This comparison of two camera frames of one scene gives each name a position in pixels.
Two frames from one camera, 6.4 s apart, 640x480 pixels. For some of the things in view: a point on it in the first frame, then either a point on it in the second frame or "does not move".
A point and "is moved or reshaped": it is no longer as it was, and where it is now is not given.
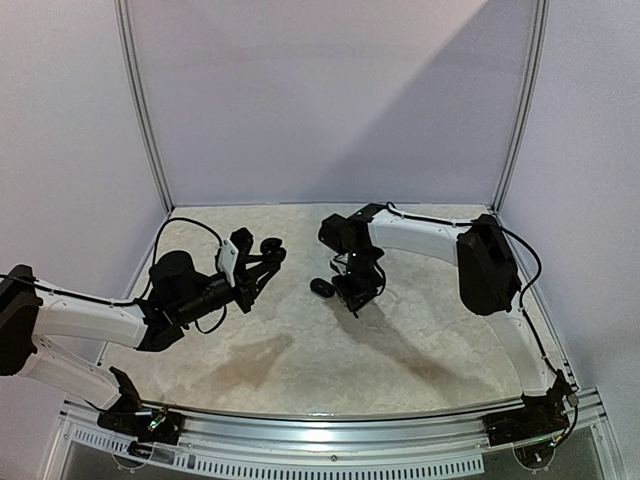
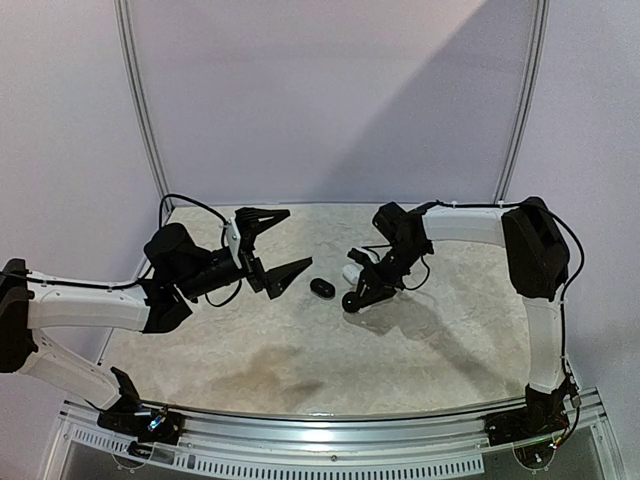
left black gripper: x=249 y=290 → x=277 y=279
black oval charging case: x=322 y=287 does not move
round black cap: x=272 y=251 is moved or reshaped
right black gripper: x=356 y=291 → x=382 y=272
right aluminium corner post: x=528 y=96 does not move
